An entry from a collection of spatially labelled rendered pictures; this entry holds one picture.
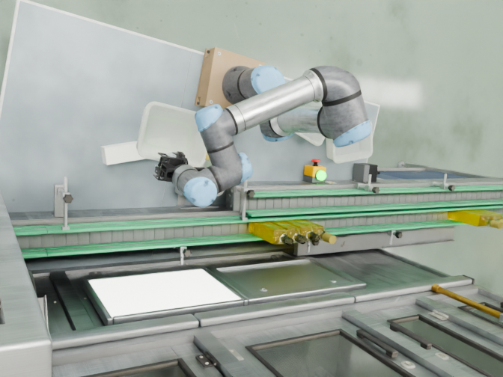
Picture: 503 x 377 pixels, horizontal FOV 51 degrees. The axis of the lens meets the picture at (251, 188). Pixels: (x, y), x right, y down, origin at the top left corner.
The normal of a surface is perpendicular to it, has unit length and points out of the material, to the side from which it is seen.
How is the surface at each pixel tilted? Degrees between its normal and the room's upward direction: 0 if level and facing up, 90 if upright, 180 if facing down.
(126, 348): 0
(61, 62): 0
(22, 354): 0
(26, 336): 90
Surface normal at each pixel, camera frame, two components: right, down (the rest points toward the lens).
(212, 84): 0.51, 0.10
